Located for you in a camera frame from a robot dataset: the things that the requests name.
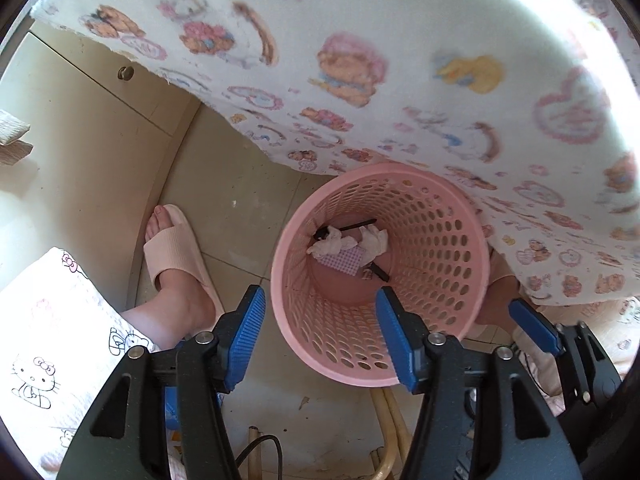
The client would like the beige cabinet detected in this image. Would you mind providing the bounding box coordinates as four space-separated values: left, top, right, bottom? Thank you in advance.
0 30 201 306

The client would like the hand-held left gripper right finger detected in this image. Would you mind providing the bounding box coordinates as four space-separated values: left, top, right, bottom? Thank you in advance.
375 286 585 480

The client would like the person's left foot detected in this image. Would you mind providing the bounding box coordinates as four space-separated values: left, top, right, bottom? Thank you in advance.
120 206 221 346

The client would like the pink left slipper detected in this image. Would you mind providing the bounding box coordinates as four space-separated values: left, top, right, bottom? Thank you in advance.
143 204 226 333

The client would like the black cable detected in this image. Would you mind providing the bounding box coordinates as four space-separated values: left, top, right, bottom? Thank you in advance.
235 435 283 480

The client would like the black plastic spoon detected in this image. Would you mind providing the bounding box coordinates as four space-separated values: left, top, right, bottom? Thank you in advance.
313 217 378 241

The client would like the black wrapper white label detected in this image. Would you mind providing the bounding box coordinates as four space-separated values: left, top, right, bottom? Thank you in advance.
364 261 392 283

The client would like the white cartoon cat print clothing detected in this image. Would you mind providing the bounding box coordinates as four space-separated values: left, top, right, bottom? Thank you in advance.
0 246 640 480

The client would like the person's right foot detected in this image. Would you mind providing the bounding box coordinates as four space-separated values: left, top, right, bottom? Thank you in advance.
472 260 531 341

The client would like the bear print tablecloth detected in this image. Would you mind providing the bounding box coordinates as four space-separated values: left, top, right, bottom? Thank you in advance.
30 0 640 306

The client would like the purple tissue packet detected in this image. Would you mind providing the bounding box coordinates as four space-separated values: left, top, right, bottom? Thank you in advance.
322 246 365 277

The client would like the folded white paper towel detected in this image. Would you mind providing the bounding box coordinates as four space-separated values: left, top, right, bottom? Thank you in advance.
0 110 32 145

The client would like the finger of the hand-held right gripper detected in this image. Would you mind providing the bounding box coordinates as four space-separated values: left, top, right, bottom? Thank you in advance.
508 298 624 407

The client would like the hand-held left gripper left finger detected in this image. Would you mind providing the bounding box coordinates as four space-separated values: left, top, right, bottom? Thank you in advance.
60 284 267 480

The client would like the white tissue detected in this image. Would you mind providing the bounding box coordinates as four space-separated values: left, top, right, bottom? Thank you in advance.
306 234 358 260
357 225 388 261

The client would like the person's foot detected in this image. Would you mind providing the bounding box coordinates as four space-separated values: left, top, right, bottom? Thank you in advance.
120 206 221 346
472 260 531 341

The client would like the pink perforated wastebasket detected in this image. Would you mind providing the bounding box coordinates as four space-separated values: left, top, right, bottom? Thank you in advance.
271 162 491 390

